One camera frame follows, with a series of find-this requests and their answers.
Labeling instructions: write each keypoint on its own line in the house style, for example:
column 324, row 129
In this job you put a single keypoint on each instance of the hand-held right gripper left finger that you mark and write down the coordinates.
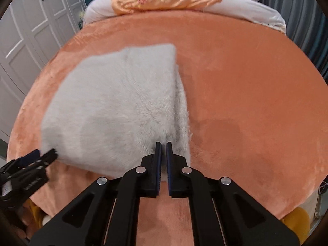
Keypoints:
column 158, row 164

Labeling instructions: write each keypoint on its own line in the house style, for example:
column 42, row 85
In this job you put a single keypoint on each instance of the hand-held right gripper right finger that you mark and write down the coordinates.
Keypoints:
column 169, row 164

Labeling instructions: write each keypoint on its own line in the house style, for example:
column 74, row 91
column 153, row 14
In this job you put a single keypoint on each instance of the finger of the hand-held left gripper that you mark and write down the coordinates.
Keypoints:
column 33, row 155
column 47, row 156

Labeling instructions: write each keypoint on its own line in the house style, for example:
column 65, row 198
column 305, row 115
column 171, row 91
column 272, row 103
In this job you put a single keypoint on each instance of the white fluffy garment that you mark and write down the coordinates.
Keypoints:
column 115, row 102

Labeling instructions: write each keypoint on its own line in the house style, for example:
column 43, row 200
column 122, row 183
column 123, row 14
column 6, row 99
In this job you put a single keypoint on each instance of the yellow cloth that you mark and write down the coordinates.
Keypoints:
column 297, row 223
column 34, row 212

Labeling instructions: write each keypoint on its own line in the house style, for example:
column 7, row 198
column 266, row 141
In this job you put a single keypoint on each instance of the orange plush blanket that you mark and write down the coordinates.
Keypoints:
column 243, row 94

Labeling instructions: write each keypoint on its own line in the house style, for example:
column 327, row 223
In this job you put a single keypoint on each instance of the white wardrobe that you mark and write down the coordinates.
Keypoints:
column 28, row 35

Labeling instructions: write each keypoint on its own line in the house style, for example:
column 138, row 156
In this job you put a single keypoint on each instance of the grey curtain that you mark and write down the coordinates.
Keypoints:
column 302, row 12

